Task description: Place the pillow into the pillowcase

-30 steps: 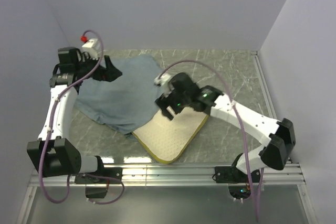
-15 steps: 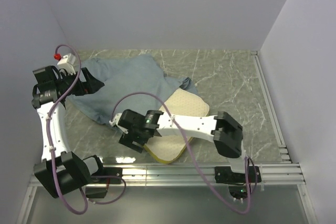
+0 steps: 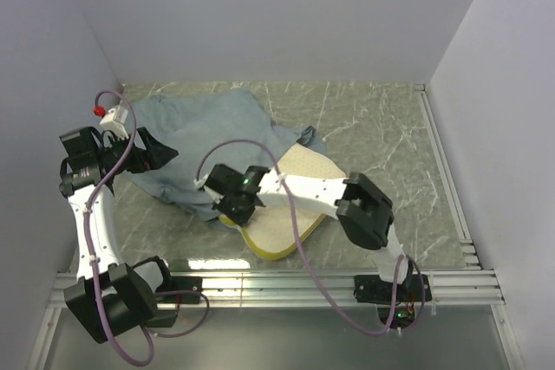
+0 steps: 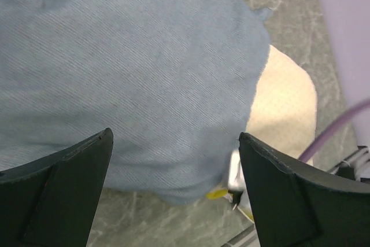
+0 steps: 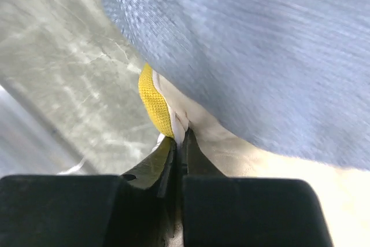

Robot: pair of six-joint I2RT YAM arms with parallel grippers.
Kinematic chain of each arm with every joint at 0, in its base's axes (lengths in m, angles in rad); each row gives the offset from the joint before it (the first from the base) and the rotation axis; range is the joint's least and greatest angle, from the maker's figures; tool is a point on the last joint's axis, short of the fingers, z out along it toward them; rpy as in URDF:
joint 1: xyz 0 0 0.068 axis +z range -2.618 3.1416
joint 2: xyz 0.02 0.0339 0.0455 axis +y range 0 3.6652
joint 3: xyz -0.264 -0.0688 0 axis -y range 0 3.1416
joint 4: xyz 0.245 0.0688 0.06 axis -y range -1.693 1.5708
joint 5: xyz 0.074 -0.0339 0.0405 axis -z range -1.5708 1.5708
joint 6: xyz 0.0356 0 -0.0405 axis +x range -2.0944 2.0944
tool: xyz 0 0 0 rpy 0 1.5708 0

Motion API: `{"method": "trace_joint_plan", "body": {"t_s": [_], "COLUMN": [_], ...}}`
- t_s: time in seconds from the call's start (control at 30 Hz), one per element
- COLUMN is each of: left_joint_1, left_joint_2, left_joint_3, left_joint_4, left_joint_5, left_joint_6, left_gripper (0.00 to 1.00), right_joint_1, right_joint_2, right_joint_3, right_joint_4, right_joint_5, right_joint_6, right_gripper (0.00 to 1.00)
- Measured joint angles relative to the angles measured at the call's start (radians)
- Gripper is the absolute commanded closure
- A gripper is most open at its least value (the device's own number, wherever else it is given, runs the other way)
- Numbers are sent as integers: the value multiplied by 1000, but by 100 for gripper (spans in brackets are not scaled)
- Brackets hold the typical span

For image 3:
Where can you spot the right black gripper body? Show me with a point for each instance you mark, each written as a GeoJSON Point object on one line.
{"type": "Point", "coordinates": [235, 210]}

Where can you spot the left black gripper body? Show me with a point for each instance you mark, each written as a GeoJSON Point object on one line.
{"type": "Point", "coordinates": [139, 161]}

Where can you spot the cream pillow yellow edge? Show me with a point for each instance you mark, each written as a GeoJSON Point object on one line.
{"type": "Point", "coordinates": [269, 233]}

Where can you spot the blue fabric pillowcase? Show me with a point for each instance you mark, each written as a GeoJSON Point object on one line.
{"type": "Point", "coordinates": [230, 128]}

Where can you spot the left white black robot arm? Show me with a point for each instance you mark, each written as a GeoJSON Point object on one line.
{"type": "Point", "coordinates": [108, 290]}

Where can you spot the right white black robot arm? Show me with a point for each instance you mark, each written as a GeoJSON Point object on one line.
{"type": "Point", "coordinates": [361, 208]}

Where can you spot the left black controller box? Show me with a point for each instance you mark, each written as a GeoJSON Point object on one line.
{"type": "Point", "coordinates": [163, 318]}

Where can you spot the right controller board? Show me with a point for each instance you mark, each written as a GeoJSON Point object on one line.
{"type": "Point", "coordinates": [403, 317]}

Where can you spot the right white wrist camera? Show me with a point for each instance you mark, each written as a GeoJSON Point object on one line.
{"type": "Point", "coordinates": [201, 185]}

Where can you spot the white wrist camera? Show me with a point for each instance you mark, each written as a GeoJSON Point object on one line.
{"type": "Point", "coordinates": [201, 185]}
{"type": "Point", "coordinates": [113, 120]}

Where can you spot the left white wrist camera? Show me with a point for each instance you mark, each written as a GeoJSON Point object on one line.
{"type": "Point", "coordinates": [113, 120]}

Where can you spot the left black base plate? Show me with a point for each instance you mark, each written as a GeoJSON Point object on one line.
{"type": "Point", "coordinates": [181, 290]}

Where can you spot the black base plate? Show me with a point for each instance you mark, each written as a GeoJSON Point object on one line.
{"type": "Point", "coordinates": [181, 290]}
{"type": "Point", "coordinates": [371, 289]}

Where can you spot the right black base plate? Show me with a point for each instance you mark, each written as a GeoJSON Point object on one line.
{"type": "Point", "coordinates": [371, 289]}

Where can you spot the aluminium front rail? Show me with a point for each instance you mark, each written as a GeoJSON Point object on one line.
{"type": "Point", "coordinates": [296, 289]}

